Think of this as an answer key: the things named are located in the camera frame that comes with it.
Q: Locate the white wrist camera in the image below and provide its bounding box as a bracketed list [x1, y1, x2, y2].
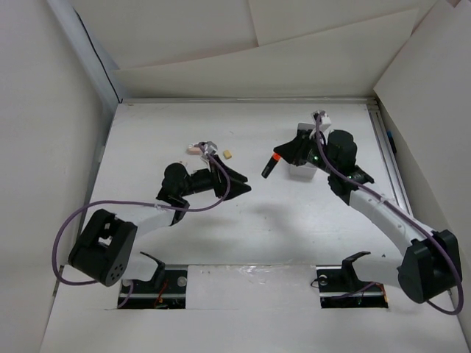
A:
[198, 141, 218, 160]
[312, 110, 331, 126]

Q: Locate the purple cable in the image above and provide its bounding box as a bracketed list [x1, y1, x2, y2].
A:
[313, 112, 464, 315]
[52, 143, 232, 309]

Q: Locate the aluminium frame rail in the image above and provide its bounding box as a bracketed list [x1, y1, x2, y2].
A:
[366, 99, 414, 218]

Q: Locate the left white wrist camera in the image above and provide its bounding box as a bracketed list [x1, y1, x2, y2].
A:
[198, 141, 218, 160]

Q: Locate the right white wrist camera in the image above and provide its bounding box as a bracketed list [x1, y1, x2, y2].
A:
[312, 110, 331, 126]

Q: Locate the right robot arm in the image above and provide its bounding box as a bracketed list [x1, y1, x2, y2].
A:
[272, 130, 464, 305]

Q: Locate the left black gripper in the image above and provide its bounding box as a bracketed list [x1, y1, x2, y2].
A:
[180, 155, 250, 200]

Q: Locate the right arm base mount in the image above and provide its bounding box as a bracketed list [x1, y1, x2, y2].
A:
[311, 251, 389, 309]

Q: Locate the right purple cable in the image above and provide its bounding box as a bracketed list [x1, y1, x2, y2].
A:
[313, 112, 464, 315]

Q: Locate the blue object on rail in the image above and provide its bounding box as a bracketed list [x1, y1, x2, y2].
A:
[386, 130, 397, 154]

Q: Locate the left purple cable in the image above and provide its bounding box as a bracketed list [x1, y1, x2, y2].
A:
[52, 143, 232, 309]

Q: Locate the tan small eraser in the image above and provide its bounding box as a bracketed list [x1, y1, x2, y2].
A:
[223, 150, 233, 160]

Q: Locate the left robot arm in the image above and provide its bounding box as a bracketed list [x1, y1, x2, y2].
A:
[68, 156, 251, 292]

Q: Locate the pink white eraser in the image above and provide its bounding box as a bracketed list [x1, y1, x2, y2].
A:
[186, 144, 202, 155]

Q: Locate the white divided paper container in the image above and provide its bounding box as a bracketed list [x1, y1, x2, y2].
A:
[288, 122, 317, 180]

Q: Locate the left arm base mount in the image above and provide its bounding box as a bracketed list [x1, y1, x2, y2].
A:
[117, 252, 188, 310]

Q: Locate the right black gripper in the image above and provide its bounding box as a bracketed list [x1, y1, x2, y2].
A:
[274, 129, 338, 175]

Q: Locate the orange highlighter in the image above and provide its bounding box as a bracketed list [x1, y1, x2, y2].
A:
[261, 153, 280, 179]

